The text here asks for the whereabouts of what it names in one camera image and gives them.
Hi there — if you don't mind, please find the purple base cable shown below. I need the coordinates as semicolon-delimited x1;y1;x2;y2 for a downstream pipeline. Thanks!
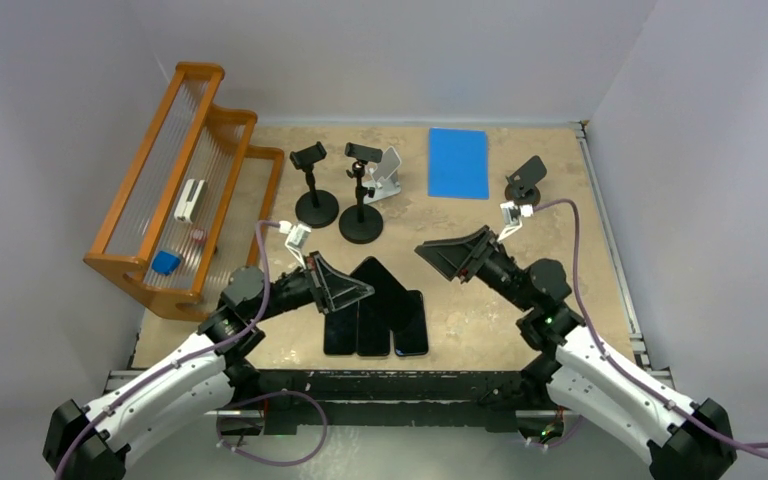
523;417;584;452
214;390;329;468

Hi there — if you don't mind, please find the white folding phone stand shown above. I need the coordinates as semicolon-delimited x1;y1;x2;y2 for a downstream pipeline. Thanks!
363;146;402;204

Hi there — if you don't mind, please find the orange wooden rack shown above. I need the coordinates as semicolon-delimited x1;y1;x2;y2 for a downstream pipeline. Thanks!
84;62;285;323

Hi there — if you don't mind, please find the black phone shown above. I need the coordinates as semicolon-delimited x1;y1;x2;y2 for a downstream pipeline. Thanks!
392;290;429;357
351;256;420;332
356;310;391;357

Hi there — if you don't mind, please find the blue rectangular mat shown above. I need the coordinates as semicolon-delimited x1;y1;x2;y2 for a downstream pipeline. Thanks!
428;128;489;200

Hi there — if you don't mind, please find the blue object on rack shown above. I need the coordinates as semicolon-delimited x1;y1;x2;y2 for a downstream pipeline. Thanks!
150;250;182;276

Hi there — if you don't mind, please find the black tall phone stand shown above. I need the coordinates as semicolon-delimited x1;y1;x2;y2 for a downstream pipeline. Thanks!
339;142;384;244

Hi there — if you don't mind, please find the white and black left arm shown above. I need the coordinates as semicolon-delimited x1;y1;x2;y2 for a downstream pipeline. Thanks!
42;252;374;479

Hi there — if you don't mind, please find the white device on rack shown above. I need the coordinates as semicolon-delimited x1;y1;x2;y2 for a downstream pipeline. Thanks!
173;178;207;224

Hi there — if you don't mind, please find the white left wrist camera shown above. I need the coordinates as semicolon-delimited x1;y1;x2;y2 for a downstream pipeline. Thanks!
278;220;312;268

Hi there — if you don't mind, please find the black smartphone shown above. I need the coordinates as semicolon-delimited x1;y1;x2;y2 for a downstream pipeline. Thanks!
323;305;358;356

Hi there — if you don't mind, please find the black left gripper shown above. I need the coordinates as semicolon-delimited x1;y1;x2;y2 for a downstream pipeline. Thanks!
249;250;373;323

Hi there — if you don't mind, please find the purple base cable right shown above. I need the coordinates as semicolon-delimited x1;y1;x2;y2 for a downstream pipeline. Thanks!
523;417;584;452

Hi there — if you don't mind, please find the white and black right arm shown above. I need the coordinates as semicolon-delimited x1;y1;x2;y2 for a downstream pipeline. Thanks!
415;227;737;479

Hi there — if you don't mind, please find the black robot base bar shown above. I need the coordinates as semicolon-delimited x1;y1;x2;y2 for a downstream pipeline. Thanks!
201;367;587;439

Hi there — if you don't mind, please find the black round-base phone stand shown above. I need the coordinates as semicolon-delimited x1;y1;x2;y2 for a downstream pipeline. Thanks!
289;141;339;229

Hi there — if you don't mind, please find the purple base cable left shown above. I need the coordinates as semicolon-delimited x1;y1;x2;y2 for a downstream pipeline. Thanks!
214;390;329;468

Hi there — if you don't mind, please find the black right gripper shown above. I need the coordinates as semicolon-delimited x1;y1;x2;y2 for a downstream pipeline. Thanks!
414;226;534;312

